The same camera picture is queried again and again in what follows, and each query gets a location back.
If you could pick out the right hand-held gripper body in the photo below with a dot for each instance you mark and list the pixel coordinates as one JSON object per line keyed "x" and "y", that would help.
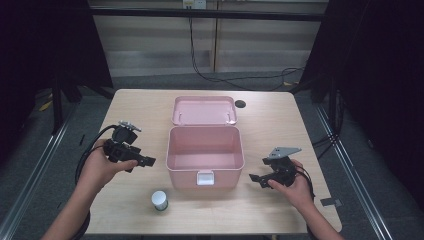
{"x": 286, "y": 171}

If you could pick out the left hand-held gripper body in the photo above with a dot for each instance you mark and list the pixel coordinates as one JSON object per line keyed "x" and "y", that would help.
{"x": 121, "y": 150}

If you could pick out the white bottle green label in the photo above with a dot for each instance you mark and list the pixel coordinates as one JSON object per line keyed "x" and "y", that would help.
{"x": 159, "y": 199}

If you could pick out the pink storage box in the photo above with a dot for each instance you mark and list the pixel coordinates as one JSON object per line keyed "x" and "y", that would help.
{"x": 205, "y": 146}

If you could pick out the person's right hand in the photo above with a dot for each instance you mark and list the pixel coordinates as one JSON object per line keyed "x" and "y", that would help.
{"x": 298, "y": 191}

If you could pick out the person's left hand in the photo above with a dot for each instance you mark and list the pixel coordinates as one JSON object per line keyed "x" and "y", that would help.
{"x": 98, "y": 171}

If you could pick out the grey tape piece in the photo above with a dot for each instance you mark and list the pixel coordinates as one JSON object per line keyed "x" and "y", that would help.
{"x": 331, "y": 202}

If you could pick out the black table grommet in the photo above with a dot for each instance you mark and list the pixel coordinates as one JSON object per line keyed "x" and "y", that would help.
{"x": 240, "y": 103}

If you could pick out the black metal stand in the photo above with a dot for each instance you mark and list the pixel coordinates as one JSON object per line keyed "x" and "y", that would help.
{"x": 332, "y": 106}
{"x": 57, "y": 106}

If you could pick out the yellow floor tape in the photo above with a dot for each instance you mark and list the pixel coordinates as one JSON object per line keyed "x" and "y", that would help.
{"x": 45, "y": 105}

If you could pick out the black curtain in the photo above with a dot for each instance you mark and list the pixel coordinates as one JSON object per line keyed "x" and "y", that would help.
{"x": 40, "y": 50}
{"x": 383, "y": 83}

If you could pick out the black horizontal bar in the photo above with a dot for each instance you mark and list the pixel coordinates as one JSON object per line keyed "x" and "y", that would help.
{"x": 206, "y": 14}

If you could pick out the aluminium floor rail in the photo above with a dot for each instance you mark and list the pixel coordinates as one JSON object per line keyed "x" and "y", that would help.
{"x": 36, "y": 173}
{"x": 356, "y": 180}

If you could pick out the white wall socket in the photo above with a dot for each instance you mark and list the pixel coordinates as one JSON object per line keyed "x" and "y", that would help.
{"x": 195, "y": 4}

